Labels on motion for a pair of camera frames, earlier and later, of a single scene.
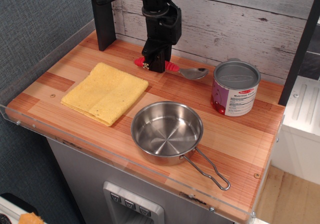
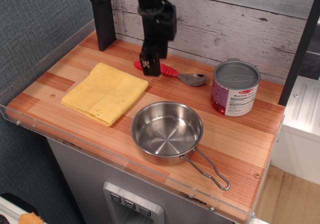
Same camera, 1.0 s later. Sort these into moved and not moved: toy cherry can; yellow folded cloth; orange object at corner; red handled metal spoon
Moved: red handled metal spoon
Not moved: toy cherry can; orange object at corner; yellow folded cloth
